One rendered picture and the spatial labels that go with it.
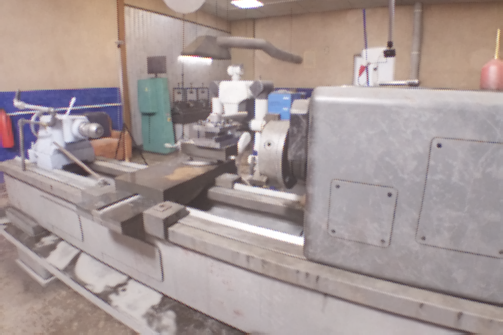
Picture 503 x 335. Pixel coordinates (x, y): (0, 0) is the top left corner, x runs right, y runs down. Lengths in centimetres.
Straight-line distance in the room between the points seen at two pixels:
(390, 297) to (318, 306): 22
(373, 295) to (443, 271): 18
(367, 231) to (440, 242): 17
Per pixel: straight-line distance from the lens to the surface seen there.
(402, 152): 71
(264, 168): 95
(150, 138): 595
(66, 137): 196
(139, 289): 152
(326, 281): 85
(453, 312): 86
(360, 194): 75
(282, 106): 309
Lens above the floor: 134
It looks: 12 degrees down
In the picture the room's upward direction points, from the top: straight up
